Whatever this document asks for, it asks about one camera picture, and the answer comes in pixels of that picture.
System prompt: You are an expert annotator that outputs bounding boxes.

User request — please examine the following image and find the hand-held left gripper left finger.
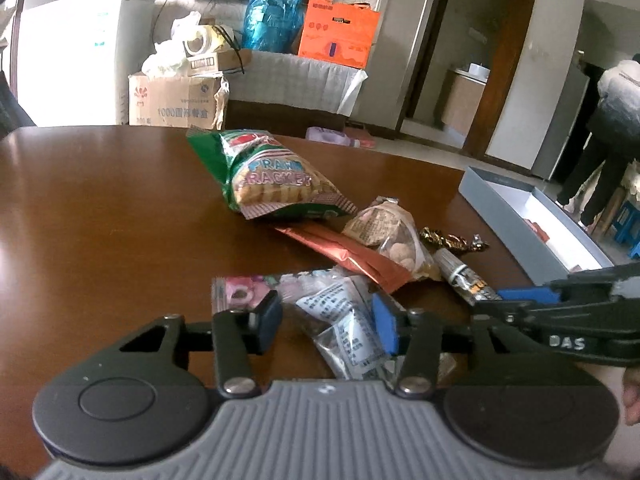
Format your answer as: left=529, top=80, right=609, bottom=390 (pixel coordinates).
left=117, top=290, right=283, bottom=397

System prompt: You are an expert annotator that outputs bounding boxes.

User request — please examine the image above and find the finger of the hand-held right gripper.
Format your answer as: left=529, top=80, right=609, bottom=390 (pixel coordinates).
left=472, top=301, right=543, bottom=331
left=496, top=264, right=640, bottom=307

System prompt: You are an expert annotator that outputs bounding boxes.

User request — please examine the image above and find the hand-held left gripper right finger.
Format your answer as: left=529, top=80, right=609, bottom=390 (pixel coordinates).
left=371, top=292, right=507, bottom=398

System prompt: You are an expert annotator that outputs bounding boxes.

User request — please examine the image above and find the pink donut print packet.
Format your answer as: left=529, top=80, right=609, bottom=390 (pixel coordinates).
left=212, top=274, right=286, bottom=316

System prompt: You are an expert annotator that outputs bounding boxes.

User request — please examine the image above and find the white label clear packet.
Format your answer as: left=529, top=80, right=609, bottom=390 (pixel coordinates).
left=277, top=267, right=456, bottom=381

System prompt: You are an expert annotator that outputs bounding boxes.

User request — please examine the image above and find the grey stick packet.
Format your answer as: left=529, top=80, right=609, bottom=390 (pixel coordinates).
left=432, top=249, right=503, bottom=306

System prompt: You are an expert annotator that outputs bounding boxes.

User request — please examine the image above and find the orange-red foil wrapper packet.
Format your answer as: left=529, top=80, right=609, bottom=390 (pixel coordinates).
left=274, top=224, right=416, bottom=293

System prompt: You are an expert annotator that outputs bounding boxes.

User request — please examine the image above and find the gold brown candy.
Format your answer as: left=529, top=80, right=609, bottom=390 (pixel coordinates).
left=419, top=226, right=491, bottom=253

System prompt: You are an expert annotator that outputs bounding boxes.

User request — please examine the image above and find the shallow grey box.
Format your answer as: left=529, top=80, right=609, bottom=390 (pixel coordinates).
left=457, top=166, right=615, bottom=288

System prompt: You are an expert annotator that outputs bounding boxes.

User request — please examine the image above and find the brown print clear snack packet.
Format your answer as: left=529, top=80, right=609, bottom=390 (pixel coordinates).
left=342, top=197, right=443, bottom=281

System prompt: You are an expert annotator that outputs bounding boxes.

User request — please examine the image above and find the person's right hand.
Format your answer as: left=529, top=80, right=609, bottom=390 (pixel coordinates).
left=621, top=367, right=640, bottom=428

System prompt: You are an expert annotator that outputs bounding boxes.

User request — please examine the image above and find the small red packet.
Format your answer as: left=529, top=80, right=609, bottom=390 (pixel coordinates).
left=522, top=217, right=551, bottom=241

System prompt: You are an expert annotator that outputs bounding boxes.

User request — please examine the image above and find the blue plastic stool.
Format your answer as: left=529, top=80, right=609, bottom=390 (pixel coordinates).
left=612, top=200, right=640, bottom=261

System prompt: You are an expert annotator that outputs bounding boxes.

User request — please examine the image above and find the green cracker bag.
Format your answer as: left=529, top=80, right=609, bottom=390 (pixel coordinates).
left=186, top=127, right=358, bottom=221

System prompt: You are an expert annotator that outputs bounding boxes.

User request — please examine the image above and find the grey refrigerator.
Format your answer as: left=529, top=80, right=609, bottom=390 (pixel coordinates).
left=532, top=50, right=601, bottom=181

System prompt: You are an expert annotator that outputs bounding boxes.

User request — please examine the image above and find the purple plastic bottle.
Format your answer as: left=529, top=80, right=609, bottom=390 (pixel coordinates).
left=306, top=126, right=351, bottom=146

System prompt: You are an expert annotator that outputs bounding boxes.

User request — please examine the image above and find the wooden kitchen cabinet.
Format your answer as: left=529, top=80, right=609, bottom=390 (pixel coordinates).
left=440, top=67, right=488, bottom=136

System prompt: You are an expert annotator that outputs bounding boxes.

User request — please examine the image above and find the cabinet with white cloth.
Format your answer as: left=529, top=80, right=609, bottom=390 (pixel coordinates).
left=225, top=50, right=368, bottom=133

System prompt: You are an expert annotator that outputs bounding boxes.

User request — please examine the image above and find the large printed cardboard box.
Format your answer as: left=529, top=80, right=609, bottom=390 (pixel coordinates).
left=128, top=72, right=228, bottom=127

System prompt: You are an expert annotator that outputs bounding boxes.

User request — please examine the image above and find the small open cardboard box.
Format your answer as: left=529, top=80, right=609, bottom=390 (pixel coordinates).
left=187, top=47, right=253, bottom=77

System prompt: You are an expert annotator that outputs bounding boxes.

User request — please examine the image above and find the white plastic bag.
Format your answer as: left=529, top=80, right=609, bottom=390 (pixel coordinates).
left=141, top=10, right=201, bottom=78

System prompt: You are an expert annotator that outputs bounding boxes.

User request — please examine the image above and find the white tape roll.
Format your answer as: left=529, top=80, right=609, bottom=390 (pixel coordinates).
left=182, top=27, right=218, bottom=56

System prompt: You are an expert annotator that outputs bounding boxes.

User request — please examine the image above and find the orange carton box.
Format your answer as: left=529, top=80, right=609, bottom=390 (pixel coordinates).
left=298, top=0, right=382, bottom=68

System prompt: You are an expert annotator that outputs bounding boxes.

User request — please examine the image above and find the blue plastic bag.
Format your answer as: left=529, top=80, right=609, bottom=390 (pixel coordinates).
left=242, top=0, right=304, bottom=53

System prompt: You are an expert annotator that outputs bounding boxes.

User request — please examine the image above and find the white refrigerator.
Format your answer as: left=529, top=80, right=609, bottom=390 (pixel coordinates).
left=17, top=0, right=161, bottom=126

